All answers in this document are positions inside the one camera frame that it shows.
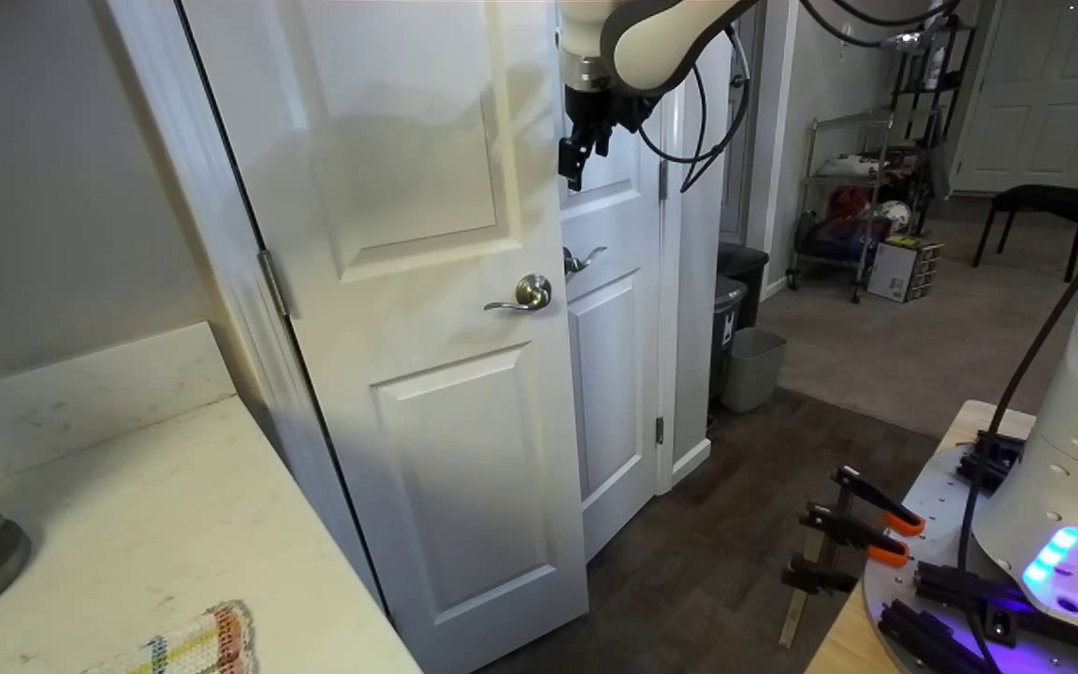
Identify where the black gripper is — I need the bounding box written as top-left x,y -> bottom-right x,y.
555,84 -> 651,194

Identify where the white room door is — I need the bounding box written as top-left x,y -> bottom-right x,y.
948,0 -> 1078,200

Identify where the black trash bin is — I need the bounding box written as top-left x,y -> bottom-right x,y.
718,240 -> 776,332

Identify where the grey trash bin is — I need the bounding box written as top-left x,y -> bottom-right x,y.
718,326 -> 789,420

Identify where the white cardboard box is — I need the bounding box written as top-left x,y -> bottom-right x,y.
866,232 -> 944,308

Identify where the black shelf rack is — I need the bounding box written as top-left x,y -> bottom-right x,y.
888,10 -> 980,194

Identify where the black orange spring clamp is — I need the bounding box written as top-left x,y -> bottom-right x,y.
829,461 -> 927,538
797,503 -> 913,574

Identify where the black chair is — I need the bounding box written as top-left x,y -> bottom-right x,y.
969,179 -> 1078,284

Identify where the black connector block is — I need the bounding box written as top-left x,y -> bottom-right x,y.
954,430 -> 1029,493

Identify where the white kitchen counter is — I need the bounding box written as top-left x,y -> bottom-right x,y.
0,320 -> 425,674

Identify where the light wooden robot table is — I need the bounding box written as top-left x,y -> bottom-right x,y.
804,396 -> 1039,674

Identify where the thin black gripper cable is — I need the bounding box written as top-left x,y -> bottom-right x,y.
632,54 -> 756,200

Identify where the wire utility cart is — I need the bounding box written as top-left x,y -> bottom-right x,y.
784,109 -> 895,308

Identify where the grey metal base plate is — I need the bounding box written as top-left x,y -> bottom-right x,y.
861,428 -> 1078,674

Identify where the thick black base cable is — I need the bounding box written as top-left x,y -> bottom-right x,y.
944,124 -> 1078,592

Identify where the black mounting bracket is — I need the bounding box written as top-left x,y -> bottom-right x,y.
877,597 -> 1004,674
908,558 -> 1078,665

